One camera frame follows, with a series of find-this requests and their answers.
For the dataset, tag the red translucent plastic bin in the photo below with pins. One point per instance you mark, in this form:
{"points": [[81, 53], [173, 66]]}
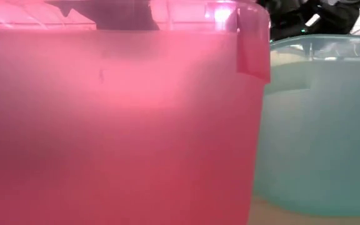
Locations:
{"points": [[120, 125]]}

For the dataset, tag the green translucent plastic bin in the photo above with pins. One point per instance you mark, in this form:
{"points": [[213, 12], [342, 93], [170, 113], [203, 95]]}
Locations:
{"points": [[323, 140]]}

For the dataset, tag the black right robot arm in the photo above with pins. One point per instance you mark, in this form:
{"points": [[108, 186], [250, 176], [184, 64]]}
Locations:
{"points": [[333, 18]]}

